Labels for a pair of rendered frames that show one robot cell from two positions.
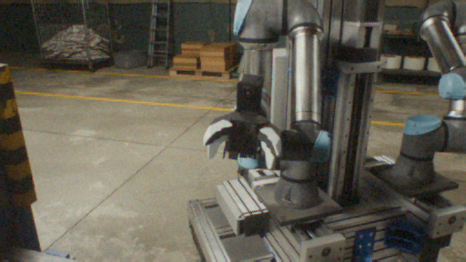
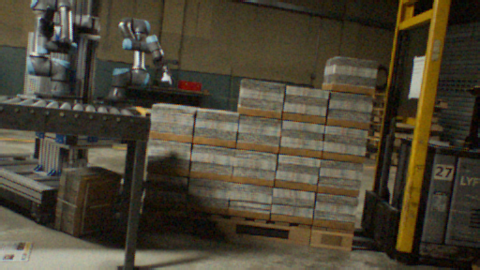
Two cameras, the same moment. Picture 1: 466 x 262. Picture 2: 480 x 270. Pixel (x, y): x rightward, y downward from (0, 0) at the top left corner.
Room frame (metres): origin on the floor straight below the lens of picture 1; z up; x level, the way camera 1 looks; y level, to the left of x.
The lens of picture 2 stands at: (-2.23, 0.57, 0.98)
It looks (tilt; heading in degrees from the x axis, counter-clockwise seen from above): 5 degrees down; 326
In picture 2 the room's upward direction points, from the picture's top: 7 degrees clockwise
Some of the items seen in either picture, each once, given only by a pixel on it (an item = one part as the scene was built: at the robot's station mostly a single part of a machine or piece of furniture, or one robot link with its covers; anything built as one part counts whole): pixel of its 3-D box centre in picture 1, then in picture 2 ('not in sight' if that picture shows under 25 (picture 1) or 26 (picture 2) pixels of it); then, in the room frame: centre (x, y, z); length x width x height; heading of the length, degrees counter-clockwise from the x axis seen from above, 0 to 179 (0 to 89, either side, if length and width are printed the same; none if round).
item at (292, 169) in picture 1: (297, 152); (59, 68); (1.08, -0.20, 0.98); 0.13 x 0.12 x 0.14; 83
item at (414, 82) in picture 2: not in sight; (414, 70); (-0.11, -2.29, 1.28); 0.57 x 0.01 x 0.65; 146
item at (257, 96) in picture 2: not in sight; (260, 99); (0.47, -1.42, 0.95); 0.38 x 0.29 x 0.23; 148
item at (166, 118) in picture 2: not in sight; (232, 171); (0.54, -1.31, 0.42); 1.17 x 0.39 x 0.83; 56
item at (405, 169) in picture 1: (414, 163); (119, 92); (1.24, -0.68, 0.87); 0.15 x 0.15 x 0.10
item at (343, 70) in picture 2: not in sight; (337, 151); (0.14, -1.92, 0.65); 0.39 x 0.30 x 1.29; 146
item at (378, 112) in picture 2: not in sight; (400, 128); (3.74, -7.33, 0.65); 1.33 x 0.94 x 1.30; 78
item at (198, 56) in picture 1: (206, 59); not in sight; (7.18, 0.54, 0.28); 1.20 x 0.83 x 0.57; 74
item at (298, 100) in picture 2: not in sight; (302, 104); (0.30, -1.67, 0.95); 0.38 x 0.29 x 0.23; 146
